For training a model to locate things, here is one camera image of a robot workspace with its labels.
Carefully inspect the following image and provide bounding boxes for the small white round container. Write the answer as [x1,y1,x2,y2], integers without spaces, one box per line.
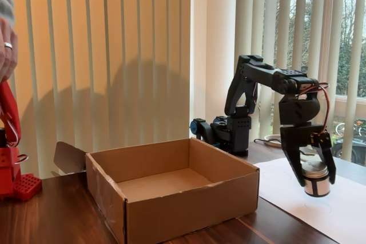
[301,161,330,198]

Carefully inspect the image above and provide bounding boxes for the red leader robot arm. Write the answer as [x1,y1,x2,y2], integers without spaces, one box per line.
[0,79,43,202]

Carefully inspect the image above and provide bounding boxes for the open brown cardboard box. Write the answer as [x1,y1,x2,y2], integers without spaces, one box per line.
[50,137,261,244]

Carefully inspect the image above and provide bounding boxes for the person's hand with ring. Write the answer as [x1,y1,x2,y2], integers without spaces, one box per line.
[0,16,19,82]

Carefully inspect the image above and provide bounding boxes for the cream masking tape roll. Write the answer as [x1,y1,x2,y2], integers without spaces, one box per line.
[263,134,284,149]

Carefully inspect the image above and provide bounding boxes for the bicycle outside window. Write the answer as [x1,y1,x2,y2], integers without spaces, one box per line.
[333,119,366,139]

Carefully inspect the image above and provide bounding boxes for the white paper sheet with circles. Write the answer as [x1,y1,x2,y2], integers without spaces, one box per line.
[253,155,366,244]

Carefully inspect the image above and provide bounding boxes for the cream vertical window blinds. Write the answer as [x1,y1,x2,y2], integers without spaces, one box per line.
[0,0,192,181]
[234,0,366,166]

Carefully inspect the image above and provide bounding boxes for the thin black cable through grommet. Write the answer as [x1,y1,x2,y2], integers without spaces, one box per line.
[253,138,283,145]

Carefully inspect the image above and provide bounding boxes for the red white servo wire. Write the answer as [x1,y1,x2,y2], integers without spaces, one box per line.
[296,82,331,134]

